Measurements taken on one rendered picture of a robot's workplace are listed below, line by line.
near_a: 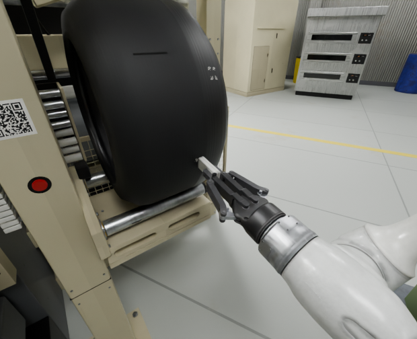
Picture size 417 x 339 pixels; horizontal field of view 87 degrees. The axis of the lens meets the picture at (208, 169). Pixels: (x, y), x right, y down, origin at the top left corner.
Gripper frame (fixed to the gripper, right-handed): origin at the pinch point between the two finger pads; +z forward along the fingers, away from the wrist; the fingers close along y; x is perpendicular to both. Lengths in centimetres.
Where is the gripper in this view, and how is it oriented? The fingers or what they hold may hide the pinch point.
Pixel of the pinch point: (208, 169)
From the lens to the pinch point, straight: 52.0
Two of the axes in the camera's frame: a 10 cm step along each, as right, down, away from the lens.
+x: -0.8, 7.8, 6.2
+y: -8.1, 3.1, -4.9
